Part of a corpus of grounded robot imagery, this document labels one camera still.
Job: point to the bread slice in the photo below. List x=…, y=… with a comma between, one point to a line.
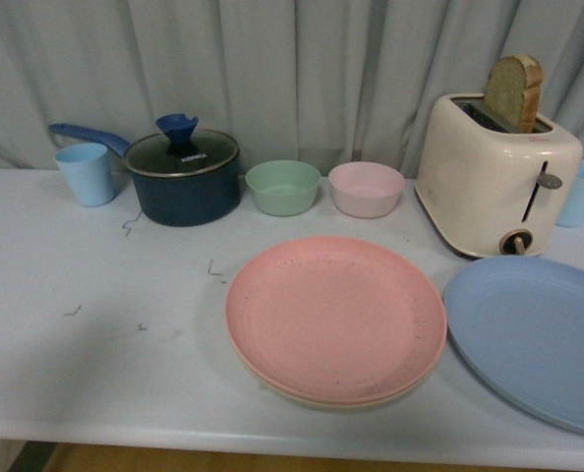
x=513, y=91

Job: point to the cream toaster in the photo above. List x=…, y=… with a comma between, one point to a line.
x=489, y=192

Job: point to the green bowl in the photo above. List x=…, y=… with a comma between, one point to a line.
x=283, y=187

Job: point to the beige plate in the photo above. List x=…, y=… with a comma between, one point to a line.
x=338, y=371

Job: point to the dark blue saucepan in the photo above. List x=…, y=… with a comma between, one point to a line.
x=177, y=201

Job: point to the blue plate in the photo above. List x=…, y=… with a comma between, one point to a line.
x=519, y=324

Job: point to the grey curtain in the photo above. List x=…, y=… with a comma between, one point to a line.
x=322, y=81

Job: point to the light blue cup left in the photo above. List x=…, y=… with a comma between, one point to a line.
x=86, y=169

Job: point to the glass pot lid blue knob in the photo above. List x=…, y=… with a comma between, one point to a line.
x=180, y=149

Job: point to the pink plate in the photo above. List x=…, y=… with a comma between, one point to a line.
x=333, y=285

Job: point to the pink bowl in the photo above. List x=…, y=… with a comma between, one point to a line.
x=365, y=189

